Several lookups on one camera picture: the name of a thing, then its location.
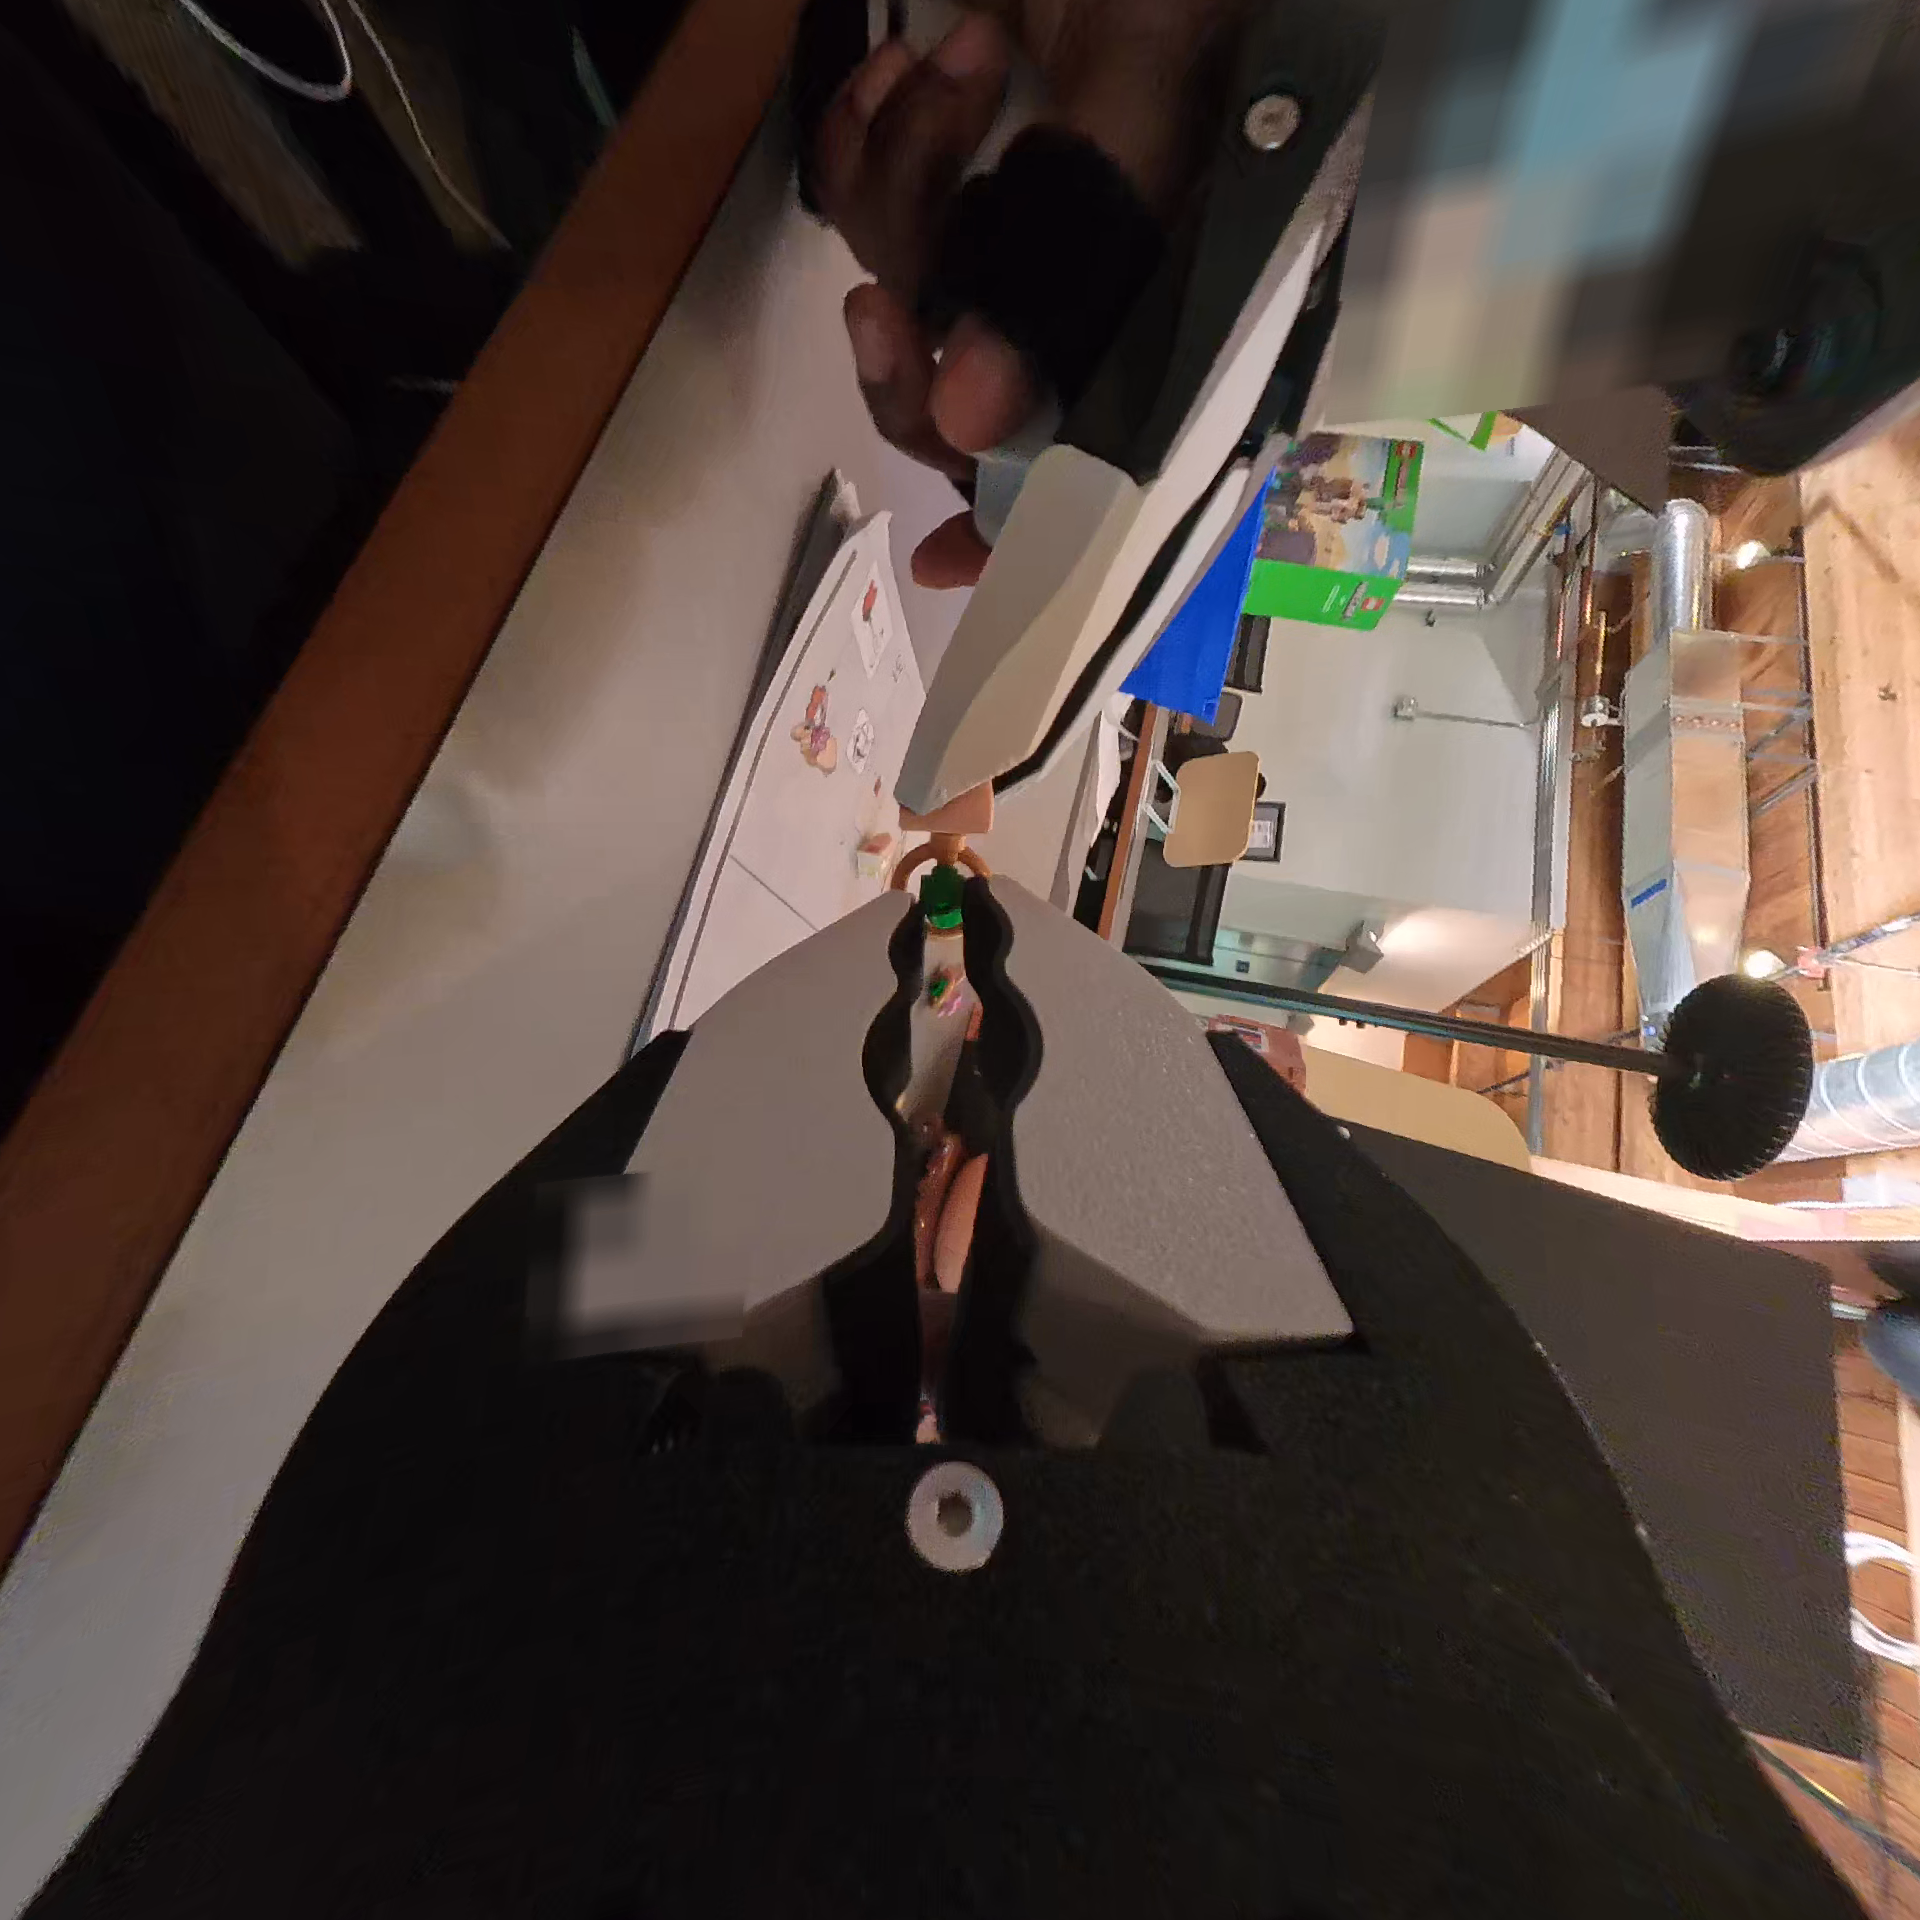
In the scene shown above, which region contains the blue plastic bin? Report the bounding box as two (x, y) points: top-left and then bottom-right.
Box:
(1119, 464), (1279, 728)

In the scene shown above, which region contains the gold ring with peach petal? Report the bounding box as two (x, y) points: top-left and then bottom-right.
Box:
(897, 785), (998, 902)

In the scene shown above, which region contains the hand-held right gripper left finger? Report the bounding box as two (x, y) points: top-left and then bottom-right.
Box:
(627, 895), (925, 1407)

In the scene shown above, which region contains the green toy set box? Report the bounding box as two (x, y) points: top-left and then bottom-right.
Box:
(1242, 431), (1426, 636)

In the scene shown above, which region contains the grey desk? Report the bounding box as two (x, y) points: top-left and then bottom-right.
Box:
(0, 0), (1144, 1876)

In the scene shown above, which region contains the silver air duct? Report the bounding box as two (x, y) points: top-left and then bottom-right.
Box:
(1617, 496), (1760, 1028)

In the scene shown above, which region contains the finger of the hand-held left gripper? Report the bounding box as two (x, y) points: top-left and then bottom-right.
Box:
(897, 222), (1347, 823)
(994, 431), (1280, 798)

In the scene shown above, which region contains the tan chair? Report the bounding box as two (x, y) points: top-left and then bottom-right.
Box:
(1161, 750), (1263, 873)

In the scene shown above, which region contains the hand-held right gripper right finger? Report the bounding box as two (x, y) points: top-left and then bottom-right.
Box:
(958, 873), (1357, 1407)

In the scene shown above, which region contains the black round fixture on rod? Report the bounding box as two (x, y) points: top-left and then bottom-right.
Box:
(1142, 959), (1817, 1187)

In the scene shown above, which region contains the person's left hand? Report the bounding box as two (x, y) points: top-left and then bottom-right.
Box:
(797, 0), (1248, 593)

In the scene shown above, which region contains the open building instruction booklet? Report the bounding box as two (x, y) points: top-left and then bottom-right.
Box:
(632, 471), (1097, 1052)

